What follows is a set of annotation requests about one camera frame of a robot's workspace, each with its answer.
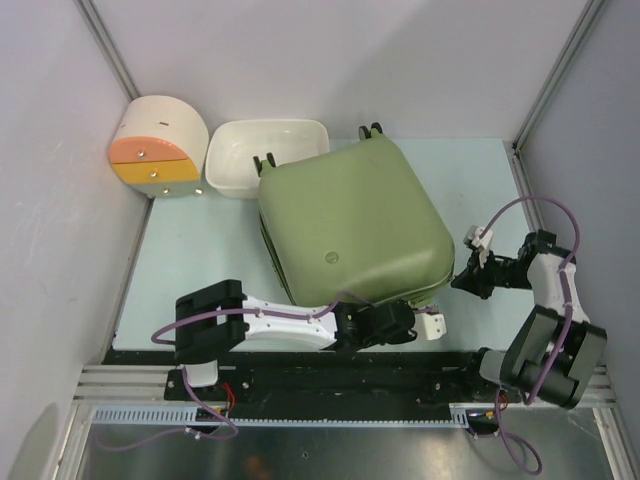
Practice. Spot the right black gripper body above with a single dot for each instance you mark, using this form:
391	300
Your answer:
502	273

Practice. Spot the green hard-shell suitcase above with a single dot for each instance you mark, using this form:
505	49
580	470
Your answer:
357	220

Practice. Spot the white rectangular plastic basin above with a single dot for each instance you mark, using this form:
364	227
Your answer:
229	166

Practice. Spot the cream drawer box orange fronts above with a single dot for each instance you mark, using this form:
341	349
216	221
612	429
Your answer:
160	146

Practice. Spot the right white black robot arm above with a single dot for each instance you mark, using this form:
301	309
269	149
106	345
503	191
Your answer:
557	348

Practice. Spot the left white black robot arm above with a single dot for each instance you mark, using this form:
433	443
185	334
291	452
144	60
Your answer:
220	318

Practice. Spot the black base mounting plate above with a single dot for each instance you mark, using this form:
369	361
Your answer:
362	387

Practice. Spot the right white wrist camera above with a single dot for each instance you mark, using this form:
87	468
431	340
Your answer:
479	240

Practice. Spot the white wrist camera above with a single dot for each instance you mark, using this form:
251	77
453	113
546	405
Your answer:
479	240
430	326

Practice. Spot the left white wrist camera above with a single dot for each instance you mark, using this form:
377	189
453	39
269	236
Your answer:
430	326

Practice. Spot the aluminium frame rail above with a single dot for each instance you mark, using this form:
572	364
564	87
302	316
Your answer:
122	384

